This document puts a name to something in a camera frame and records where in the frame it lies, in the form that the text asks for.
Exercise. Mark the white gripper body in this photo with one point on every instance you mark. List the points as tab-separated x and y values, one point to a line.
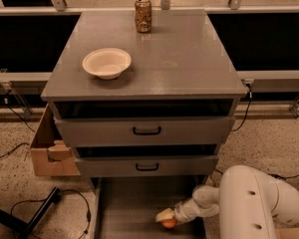
180	212

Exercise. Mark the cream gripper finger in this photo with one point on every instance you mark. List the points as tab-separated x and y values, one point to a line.
165	215

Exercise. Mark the orange fruit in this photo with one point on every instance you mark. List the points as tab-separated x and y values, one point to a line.
169	223

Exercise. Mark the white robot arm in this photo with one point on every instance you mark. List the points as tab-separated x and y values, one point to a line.
248	202

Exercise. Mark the grey bottom drawer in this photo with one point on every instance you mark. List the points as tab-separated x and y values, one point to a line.
125	207

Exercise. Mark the grey drawer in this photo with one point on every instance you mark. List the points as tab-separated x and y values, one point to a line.
125	207
147	165
134	132

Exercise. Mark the grey middle drawer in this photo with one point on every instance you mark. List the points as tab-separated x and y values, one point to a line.
147	165

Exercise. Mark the grey top drawer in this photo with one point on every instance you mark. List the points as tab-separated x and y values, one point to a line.
134	132

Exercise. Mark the grey drawer cabinet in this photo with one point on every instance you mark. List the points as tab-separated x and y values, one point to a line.
179	70

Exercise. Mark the cardboard box left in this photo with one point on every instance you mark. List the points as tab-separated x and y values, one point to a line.
50	156

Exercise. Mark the black stand leg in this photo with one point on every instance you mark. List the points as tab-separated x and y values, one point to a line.
24	225

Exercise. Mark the white paper bowl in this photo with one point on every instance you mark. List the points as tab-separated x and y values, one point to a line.
107	63

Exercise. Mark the gold drink can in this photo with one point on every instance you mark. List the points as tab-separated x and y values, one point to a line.
143	16

